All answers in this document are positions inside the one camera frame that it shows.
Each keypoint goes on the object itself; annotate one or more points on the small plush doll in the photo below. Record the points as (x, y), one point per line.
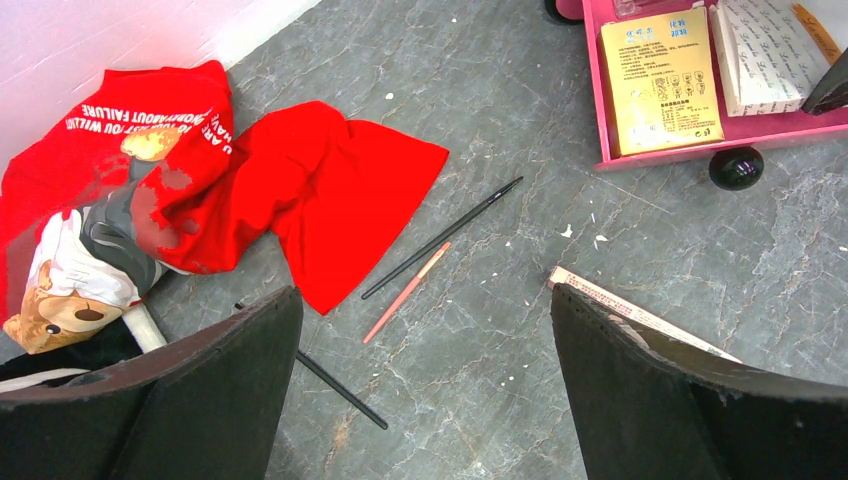
(82, 308)

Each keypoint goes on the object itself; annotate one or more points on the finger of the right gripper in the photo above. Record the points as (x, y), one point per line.
(831, 92)

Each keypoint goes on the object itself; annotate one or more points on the pink makeup package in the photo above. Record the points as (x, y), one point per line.
(629, 8)

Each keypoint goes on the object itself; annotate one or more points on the yellow small box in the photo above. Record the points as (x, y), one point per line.
(661, 82)

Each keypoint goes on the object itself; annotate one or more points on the pink lip pencil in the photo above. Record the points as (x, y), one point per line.
(406, 292)

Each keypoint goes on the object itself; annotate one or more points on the red cloth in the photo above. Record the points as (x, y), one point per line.
(336, 191)

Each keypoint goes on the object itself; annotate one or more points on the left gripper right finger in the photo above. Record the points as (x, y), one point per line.
(647, 406)

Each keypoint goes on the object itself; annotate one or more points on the black eyeliner pencil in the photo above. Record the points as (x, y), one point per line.
(442, 236)

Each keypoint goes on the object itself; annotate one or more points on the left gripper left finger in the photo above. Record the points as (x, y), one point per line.
(204, 407)

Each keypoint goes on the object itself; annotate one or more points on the black thin brush stick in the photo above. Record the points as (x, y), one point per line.
(339, 388)

